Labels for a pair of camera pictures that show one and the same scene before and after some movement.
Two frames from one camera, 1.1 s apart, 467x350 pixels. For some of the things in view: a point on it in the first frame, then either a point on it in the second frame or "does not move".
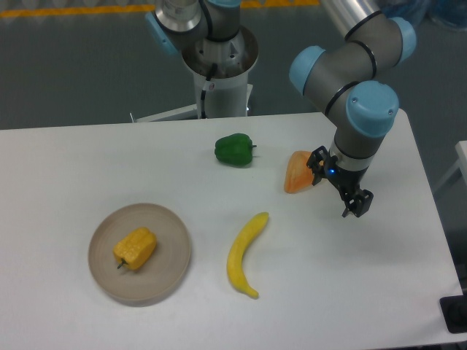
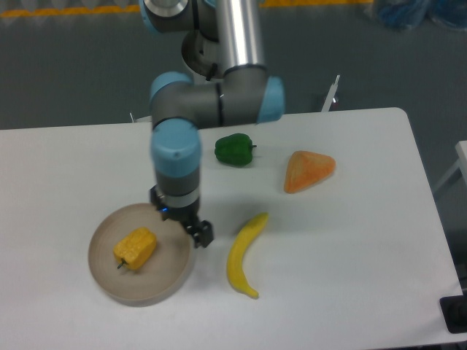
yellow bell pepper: [136, 248] does not move
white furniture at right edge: [461, 149] does not move
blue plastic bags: [452, 12] does not move
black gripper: [346, 180] → [201, 230]
